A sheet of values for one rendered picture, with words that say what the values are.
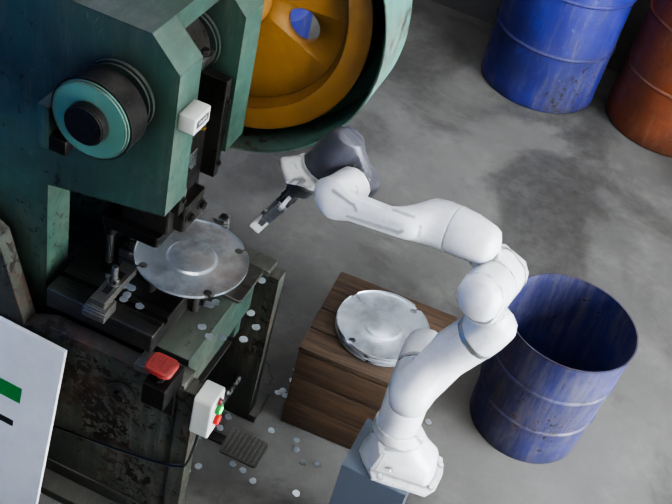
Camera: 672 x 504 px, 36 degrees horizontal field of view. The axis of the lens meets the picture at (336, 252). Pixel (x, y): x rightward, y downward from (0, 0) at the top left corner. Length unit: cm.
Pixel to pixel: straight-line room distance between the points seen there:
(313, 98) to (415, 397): 79
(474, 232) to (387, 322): 97
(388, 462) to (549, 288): 104
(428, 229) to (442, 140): 243
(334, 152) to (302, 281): 148
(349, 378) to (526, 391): 55
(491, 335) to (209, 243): 80
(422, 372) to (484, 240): 36
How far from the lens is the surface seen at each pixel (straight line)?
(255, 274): 263
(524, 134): 491
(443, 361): 239
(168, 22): 214
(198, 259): 263
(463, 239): 225
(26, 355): 274
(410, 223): 225
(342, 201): 228
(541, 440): 339
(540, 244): 430
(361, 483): 273
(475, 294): 222
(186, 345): 262
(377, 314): 318
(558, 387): 319
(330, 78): 259
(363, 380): 307
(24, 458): 294
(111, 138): 211
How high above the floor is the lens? 258
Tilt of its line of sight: 41 degrees down
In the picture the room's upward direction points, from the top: 15 degrees clockwise
